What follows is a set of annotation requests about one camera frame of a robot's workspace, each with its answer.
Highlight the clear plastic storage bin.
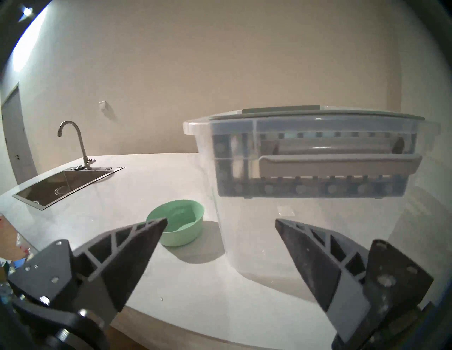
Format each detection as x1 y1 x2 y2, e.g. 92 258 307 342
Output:
183 106 442 293

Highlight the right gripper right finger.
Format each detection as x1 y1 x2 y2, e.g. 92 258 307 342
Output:
275 219 434 338

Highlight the cardboard box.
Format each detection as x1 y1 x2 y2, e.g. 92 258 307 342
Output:
0 216 30 261

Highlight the green plastic bowl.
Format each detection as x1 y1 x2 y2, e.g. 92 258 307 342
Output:
147 199 205 247

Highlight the stainless steel sink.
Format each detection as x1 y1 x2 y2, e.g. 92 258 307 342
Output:
12 167 125 211

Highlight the grey interior door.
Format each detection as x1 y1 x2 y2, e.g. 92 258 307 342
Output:
0 83 37 193

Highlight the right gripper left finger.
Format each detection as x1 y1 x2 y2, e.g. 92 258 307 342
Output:
7 218 168 324

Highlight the steel gooseneck faucet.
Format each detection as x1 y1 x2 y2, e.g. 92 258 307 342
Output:
58 121 96 171

